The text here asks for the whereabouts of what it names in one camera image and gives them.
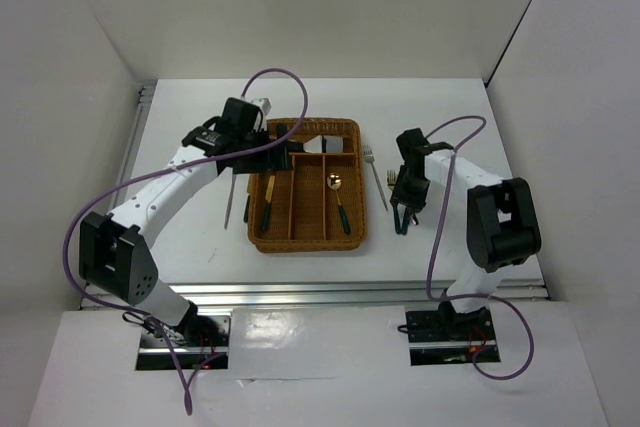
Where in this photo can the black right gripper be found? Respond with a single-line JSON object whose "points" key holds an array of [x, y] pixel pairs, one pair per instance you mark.
{"points": [[416, 202]]}

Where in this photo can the gold fork green handle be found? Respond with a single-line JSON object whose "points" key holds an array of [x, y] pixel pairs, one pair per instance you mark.
{"points": [[391, 177]]}

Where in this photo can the black handled metal spatula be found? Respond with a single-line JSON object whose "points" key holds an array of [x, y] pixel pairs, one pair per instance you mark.
{"points": [[315, 145]]}

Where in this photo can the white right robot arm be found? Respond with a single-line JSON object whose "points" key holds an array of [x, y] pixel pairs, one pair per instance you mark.
{"points": [[501, 228]]}

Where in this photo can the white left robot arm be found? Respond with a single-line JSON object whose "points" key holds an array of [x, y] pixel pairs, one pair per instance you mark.
{"points": [[115, 248]]}

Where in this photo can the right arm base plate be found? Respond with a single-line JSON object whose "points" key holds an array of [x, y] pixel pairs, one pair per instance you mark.
{"points": [[450, 342]]}

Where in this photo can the gold knife green handle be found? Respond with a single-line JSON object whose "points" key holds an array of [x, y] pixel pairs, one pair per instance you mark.
{"points": [[247, 209], [268, 206]]}

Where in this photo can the brown wicker cutlery tray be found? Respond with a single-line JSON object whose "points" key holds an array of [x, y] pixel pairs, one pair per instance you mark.
{"points": [[304, 215]]}

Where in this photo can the silver cake server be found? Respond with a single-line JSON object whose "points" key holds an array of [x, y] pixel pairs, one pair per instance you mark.
{"points": [[326, 144]]}

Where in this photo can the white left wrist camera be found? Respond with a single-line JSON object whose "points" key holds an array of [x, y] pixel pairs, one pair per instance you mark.
{"points": [[264, 104]]}

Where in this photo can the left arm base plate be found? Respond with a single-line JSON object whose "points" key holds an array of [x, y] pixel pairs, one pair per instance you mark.
{"points": [[153, 352]]}

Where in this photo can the aluminium table rail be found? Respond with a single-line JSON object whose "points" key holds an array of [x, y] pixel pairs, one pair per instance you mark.
{"points": [[228, 296]]}

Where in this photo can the silver table knife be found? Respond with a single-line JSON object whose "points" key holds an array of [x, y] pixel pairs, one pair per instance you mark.
{"points": [[229, 201]]}

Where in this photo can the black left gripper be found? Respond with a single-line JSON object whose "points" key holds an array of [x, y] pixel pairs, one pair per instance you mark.
{"points": [[262, 165]]}

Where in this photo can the silver fork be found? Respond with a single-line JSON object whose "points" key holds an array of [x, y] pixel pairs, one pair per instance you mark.
{"points": [[369, 158]]}

